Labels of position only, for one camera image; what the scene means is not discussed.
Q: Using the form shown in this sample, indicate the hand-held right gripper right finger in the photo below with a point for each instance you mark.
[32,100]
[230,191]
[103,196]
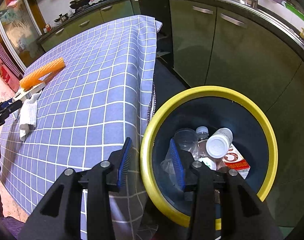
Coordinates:
[177,165]

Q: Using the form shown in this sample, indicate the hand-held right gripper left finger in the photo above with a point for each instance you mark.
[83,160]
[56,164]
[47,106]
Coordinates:
[124,165]

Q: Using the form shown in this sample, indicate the white paper towel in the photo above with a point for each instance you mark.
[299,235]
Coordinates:
[29,115]

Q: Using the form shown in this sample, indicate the clear plastic cup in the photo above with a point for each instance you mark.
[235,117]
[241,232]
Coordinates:
[185,138]

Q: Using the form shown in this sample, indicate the clear bottle with white label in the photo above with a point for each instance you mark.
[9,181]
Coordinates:
[202,140]

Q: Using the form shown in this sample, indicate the white capped plastic bottle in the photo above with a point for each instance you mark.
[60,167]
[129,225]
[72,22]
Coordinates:
[219,143]

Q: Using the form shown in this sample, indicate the orange ribbed plastic wrapper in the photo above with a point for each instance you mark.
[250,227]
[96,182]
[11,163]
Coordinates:
[43,71]

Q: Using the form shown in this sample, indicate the white red printed carton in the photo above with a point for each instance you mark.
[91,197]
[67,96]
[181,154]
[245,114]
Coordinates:
[238,163]

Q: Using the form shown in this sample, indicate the yellow rimmed dark trash can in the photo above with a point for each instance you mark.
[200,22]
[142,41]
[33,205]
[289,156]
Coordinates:
[267,135]

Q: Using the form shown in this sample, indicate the red checked apron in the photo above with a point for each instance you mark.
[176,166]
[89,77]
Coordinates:
[5,65]

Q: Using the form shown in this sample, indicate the sliding glass door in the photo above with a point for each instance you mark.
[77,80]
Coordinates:
[16,30]

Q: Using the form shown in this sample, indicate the blue checked tablecloth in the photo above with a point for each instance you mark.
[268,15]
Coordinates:
[91,92]

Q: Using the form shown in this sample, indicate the small red can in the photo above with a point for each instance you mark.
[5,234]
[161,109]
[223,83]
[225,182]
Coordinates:
[47,28]

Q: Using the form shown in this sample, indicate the black wok with steel lid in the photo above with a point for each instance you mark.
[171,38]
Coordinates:
[79,2]

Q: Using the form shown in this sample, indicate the green plastic tray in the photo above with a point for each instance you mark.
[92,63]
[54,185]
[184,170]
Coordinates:
[295,11]

